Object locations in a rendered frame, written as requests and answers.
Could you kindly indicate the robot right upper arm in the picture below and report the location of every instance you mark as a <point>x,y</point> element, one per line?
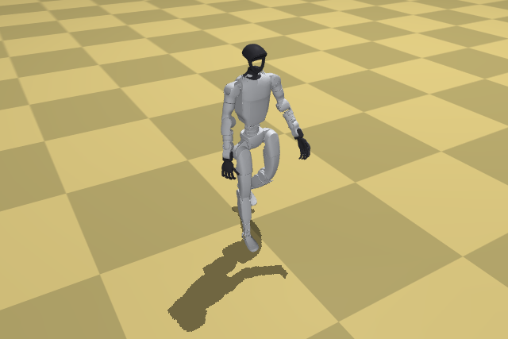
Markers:
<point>231,92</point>

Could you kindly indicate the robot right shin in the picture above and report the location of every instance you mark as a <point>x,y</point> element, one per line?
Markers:
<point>245,212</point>

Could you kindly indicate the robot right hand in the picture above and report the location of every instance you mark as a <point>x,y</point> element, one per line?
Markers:
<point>228,167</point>

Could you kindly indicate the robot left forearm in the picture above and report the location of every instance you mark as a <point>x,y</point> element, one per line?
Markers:
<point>291,121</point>

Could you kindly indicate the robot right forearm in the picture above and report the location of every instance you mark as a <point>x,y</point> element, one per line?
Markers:
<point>227,134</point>

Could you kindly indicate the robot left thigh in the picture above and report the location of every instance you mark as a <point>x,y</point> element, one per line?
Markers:
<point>271,155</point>

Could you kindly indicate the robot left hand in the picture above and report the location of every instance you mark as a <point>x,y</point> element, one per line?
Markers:
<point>303,145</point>

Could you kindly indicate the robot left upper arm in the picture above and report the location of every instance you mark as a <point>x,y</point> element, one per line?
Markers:
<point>277,90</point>

